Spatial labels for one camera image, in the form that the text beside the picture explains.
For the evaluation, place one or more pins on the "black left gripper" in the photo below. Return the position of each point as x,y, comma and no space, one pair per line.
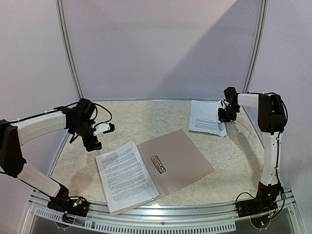
92,145

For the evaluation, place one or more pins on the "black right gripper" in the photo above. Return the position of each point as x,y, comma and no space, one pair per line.
224,115

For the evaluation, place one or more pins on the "white text page sheet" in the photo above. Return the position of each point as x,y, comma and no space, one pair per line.
125,179

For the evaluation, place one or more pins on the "brown plastic folder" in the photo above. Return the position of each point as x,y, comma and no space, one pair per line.
183,161

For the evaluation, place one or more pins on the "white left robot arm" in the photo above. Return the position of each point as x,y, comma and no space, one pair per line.
77,118

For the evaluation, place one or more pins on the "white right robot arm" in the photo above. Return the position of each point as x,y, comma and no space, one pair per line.
272,117

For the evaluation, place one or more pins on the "metal folder clip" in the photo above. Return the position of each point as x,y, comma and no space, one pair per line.
158,164

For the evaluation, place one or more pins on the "white paper stack remainder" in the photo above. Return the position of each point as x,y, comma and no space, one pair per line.
204,118

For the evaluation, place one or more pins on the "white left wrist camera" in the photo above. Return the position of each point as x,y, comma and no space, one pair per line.
103,127

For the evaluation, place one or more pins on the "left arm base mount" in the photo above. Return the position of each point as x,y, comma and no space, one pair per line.
70,207

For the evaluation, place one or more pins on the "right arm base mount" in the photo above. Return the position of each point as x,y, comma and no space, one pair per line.
252,207

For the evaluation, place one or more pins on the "right aluminium frame post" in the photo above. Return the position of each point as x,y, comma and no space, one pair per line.
256,44

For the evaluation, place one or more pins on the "aluminium frame post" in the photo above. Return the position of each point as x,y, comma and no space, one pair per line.
256,44
68,49

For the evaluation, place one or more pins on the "left aluminium frame post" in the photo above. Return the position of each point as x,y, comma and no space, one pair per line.
68,49

